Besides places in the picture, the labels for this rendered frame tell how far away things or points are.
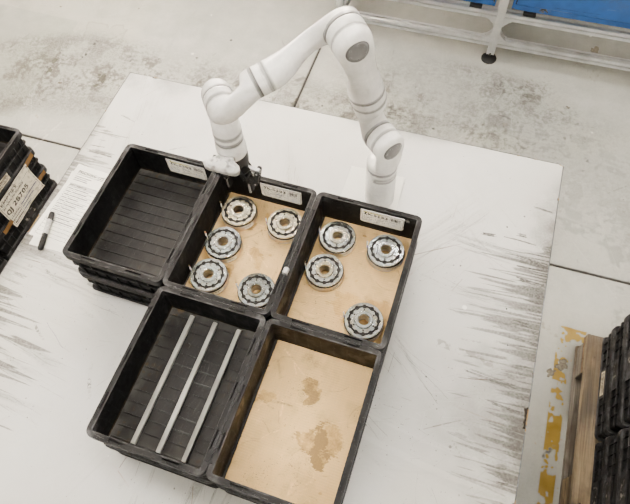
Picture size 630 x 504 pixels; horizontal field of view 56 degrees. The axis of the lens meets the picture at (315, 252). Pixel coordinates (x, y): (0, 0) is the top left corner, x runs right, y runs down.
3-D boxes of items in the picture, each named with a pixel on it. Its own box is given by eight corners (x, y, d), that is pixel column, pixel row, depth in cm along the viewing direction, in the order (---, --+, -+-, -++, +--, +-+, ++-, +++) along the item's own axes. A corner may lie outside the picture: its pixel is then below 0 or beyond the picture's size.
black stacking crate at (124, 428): (171, 303, 162) (160, 285, 152) (271, 334, 157) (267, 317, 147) (102, 444, 144) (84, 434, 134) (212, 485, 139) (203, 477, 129)
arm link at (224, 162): (203, 169, 143) (197, 153, 137) (221, 135, 148) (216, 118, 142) (237, 178, 141) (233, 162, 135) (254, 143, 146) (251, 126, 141)
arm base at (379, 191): (372, 182, 193) (374, 149, 178) (398, 192, 190) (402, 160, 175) (359, 203, 189) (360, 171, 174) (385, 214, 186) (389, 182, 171)
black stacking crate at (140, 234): (140, 167, 186) (129, 144, 176) (226, 189, 180) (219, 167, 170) (77, 273, 168) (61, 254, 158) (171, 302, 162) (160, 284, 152)
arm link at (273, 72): (242, 52, 127) (255, 80, 124) (352, -7, 125) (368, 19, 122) (256, 78, 136) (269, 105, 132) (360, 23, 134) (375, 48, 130)
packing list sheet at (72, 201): (74, 163, 202) (73, 162, 201) (134, 178, 198) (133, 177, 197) (23, 242, 187) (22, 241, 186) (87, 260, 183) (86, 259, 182)
